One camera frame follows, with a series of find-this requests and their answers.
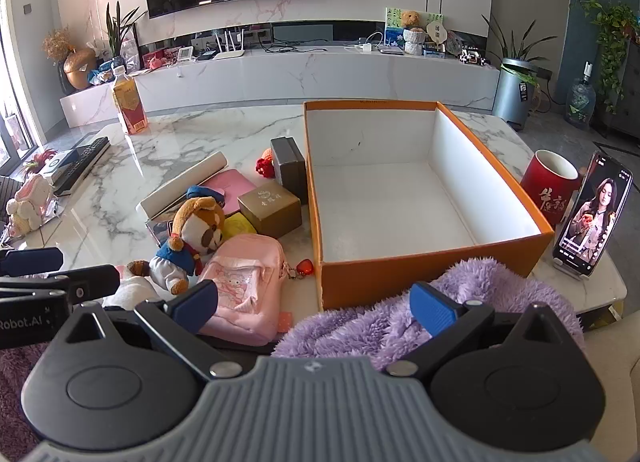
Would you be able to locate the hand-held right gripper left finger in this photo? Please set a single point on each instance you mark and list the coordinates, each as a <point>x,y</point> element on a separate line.
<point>192,299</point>

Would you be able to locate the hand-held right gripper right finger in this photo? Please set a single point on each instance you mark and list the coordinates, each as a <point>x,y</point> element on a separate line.
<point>430,309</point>

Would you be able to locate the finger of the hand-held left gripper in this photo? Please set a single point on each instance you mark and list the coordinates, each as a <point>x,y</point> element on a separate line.
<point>30,259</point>
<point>92,282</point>

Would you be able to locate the pale pink pouch bag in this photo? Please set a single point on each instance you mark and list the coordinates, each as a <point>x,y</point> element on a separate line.
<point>240,282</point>

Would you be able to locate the brown teddy bear plush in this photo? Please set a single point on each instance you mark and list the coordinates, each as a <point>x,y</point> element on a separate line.
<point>200,232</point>

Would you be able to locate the orange cardboard box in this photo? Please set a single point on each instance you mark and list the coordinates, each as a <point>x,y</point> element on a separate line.
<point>400,202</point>

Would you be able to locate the gold gift box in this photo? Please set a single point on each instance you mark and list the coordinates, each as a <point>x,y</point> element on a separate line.
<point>270,207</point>

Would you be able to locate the dark gift box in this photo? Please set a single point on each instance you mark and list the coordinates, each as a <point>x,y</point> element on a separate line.
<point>287,162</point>

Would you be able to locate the white soft toy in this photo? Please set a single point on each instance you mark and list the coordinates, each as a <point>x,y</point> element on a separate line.
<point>132,292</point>

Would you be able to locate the white bunny plush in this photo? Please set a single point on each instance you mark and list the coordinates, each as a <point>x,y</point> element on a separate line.
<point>30,202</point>

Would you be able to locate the person's purple fuzzy robe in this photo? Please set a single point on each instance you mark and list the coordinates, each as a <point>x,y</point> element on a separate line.
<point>350,332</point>

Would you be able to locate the yellow soft item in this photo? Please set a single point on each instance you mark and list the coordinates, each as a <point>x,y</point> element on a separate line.
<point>240,227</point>

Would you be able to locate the white flat box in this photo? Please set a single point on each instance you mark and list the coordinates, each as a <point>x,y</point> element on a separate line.
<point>55,165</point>

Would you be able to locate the red feather ornament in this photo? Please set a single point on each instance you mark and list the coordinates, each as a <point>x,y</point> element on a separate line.
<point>37,160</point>

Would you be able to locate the black remote control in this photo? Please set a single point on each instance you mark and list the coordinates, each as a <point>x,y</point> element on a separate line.
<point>85,160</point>

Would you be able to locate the pink notebook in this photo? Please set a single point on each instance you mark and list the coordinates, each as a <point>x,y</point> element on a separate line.
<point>232,187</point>

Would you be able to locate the long white box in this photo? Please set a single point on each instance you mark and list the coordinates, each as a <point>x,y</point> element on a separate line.
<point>185,180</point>

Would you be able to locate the white phone stand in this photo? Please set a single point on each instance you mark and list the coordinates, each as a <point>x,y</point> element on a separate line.
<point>575,273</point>

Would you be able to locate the crochet fruit toy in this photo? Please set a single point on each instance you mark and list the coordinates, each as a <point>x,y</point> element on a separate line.
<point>265,167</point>

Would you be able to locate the red mug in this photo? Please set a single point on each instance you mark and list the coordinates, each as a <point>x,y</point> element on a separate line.
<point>545,187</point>

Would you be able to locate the orange tea bottle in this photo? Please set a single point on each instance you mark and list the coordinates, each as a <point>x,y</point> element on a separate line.
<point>131,107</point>

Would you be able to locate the smartphone with lit screen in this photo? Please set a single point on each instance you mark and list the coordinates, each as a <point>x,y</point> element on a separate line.
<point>592,212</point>

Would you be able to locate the gold round vase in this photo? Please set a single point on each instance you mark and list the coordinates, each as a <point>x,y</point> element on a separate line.
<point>80,70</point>

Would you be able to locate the dried flower bunch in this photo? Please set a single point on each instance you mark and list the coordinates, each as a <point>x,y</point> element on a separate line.
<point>57,42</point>

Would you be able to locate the pink piggy figure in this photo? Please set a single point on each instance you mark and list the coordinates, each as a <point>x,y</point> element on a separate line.
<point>158,62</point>

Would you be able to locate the green long-leaf potted plant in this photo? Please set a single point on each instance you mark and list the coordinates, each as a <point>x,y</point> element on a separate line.
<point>117,32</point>

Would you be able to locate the white desk thermometer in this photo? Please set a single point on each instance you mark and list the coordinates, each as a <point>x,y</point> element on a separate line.
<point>185,54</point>

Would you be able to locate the white marble television stand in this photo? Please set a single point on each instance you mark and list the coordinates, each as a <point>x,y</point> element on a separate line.
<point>300,77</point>

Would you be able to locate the white router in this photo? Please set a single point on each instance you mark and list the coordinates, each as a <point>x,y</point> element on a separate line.
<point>230,53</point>

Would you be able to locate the white ceramic pot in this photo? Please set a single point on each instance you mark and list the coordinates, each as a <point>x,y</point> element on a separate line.
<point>415,42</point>

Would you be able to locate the green arching-leaf plant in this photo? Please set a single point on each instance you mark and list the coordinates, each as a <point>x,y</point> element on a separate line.
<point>520,50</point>

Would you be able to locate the wooden round plaque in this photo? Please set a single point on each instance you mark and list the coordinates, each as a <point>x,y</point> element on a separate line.
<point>434,30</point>

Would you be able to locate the green and blue painting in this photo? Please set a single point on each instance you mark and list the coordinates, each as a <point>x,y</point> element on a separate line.
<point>395,27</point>

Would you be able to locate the small brown teddy bear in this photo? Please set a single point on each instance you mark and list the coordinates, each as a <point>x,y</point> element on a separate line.
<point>412,20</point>

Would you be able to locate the black cabinet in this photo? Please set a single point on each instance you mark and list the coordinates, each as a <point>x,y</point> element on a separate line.
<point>627,92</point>

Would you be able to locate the hanging green vine plant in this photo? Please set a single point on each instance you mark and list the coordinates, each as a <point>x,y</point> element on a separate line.
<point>612,42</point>

